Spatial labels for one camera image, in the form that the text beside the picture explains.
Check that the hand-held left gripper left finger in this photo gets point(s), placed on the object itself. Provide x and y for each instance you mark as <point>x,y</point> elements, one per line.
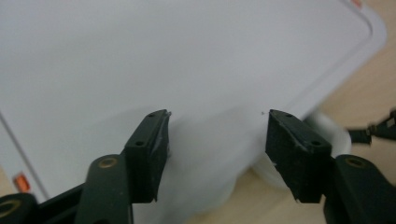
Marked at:
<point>148,155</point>

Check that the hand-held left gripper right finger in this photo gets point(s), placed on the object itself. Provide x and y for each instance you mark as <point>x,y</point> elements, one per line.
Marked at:
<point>297,152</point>

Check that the white sneaker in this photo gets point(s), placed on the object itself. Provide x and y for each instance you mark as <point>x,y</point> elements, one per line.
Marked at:
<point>205,165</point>

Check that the white two-tier shoe rack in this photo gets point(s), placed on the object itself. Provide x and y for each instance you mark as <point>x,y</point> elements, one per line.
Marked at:
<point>155,46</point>

